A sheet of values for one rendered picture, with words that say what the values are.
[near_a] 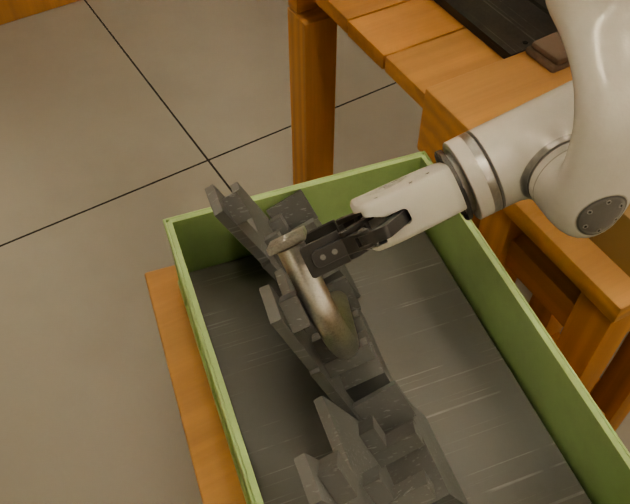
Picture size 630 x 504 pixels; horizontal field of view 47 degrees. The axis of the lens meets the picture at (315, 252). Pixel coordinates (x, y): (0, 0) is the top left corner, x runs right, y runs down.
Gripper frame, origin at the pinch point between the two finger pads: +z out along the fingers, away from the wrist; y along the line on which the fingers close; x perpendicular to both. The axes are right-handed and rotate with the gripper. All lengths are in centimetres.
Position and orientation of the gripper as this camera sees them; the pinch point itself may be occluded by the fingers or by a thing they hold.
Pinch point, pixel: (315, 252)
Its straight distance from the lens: 72.4
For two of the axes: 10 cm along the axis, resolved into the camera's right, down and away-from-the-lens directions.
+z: -9.0, 4.3, 0.7
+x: 4.4, 8.9, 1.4
